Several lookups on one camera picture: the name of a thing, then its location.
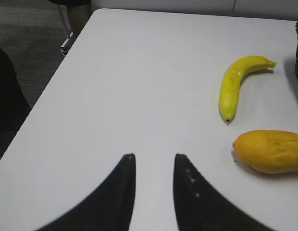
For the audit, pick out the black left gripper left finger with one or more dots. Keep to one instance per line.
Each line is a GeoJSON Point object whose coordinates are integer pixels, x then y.
{"type": "Point", "coordinates": [108, 208]}

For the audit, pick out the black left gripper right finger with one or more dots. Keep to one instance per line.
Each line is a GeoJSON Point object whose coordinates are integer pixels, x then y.
{"type": "Point", "coordinates": [199, 207]}

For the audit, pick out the orange-yellow mango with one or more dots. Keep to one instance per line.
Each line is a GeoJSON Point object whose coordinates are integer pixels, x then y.
{"type": "Point", "coordinates": [268, 151]}

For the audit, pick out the yellow banana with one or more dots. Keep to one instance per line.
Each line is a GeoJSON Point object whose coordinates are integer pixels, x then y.
{"type": "Point", "coordinates": [232, 80]}

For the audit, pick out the metal table leg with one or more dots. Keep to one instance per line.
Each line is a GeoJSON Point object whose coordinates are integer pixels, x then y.
{"type": "Point", "coordinates": [65, 47]}

